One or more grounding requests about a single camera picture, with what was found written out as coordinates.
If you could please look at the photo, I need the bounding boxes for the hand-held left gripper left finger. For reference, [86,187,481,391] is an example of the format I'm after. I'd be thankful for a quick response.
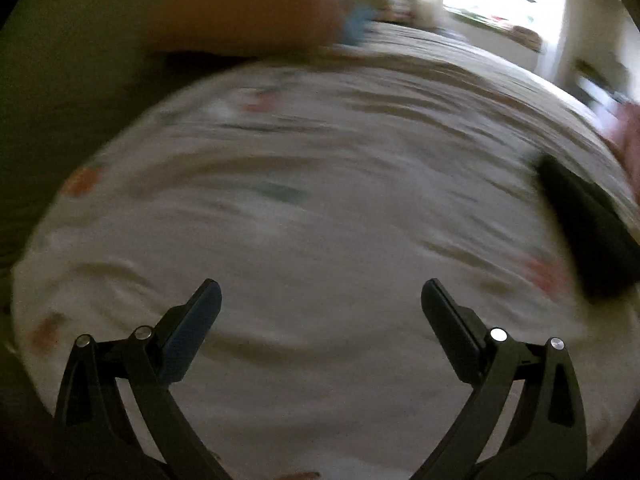
[52,278,234,480]

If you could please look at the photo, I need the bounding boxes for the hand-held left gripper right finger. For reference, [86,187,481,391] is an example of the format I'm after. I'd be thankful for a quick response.
[411,278,589,480]

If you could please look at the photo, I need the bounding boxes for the black sweater with orange print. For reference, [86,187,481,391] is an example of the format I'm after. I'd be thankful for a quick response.
[532,154,640,306]

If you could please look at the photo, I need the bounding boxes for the printed white bed sheet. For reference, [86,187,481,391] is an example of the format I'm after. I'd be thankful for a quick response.
[10,20,640,480]

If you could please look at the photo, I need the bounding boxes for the pink blanket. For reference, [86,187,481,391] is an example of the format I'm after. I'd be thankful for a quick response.
[606,102,640,187]

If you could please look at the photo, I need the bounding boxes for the green quilted headboard cover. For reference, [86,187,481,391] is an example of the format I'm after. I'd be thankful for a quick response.
[0,0,211,286]

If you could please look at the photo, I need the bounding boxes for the blue striped cloth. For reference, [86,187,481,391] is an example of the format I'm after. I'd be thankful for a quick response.
[339,0,377,47]

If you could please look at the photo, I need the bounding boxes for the pink pillow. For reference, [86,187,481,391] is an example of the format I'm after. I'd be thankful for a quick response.
[145,0,362,57]

